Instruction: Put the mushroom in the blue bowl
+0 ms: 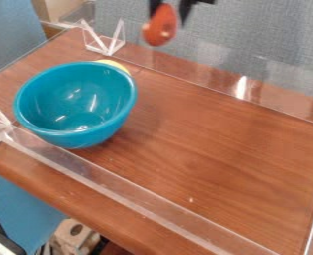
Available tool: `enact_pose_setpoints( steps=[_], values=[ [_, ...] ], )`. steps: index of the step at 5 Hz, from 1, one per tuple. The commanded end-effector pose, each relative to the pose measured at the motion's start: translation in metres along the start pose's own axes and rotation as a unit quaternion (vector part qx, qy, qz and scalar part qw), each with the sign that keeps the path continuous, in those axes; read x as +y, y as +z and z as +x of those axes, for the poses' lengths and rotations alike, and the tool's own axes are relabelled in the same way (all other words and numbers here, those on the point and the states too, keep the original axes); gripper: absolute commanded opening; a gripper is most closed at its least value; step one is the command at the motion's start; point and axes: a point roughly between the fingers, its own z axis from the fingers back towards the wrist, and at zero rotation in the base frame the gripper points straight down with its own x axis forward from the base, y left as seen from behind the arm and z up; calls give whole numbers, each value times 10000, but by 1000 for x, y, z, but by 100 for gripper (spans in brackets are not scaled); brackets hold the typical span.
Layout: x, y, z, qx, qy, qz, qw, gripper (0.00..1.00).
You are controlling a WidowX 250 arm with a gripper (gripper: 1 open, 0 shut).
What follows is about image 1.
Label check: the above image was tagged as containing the yellow object behind bowl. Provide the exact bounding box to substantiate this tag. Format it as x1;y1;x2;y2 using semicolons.
94;59;131;75

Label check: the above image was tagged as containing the clear acrylic back barrier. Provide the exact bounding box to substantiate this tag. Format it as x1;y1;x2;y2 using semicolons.
60;0;313;120

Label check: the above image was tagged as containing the white block with hole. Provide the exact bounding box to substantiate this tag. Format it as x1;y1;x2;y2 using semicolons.
51;218;100;255

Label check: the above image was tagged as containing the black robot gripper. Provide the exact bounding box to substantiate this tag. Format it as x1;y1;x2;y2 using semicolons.
150;0;217;23

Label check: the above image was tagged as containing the brown and white toy mushroom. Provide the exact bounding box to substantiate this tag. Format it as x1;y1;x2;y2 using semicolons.
142;3;178;47

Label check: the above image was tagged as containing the blue bowl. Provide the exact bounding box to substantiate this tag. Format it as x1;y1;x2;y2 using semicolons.
13;61;138;149

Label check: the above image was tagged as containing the clear acrylic front barrier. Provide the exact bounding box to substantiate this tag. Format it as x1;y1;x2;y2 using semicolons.
0;124;278;255

